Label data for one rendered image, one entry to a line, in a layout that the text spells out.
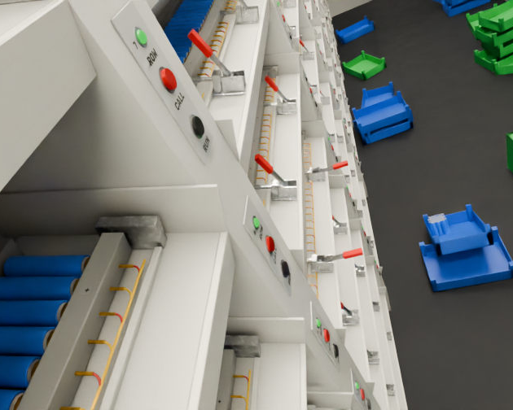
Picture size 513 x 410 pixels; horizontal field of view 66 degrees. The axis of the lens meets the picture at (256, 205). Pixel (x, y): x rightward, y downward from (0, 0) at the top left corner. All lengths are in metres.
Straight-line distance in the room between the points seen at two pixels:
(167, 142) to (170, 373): 0.15
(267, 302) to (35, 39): 0.30
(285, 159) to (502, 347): 1.17
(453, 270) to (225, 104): 1.47
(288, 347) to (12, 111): 0.37
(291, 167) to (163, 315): 0.45
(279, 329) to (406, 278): 1.42
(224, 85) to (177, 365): 0.36
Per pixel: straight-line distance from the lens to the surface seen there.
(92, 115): 0.29
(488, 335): 1.69
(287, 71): 1.01
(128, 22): 0.30
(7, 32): 0.22
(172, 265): 0.32
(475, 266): 1.84
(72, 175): 0.34
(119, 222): 0.33
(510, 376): 1.63
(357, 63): 3.54
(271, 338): 0.47
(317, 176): 0.95
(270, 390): 0.46
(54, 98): 0.23
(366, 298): 1.19
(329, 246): 0.81
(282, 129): 0.80
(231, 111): 0.49
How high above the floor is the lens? 1.49
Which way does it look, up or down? 37 degrees down
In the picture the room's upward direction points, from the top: 31 degrees counter-clockwise
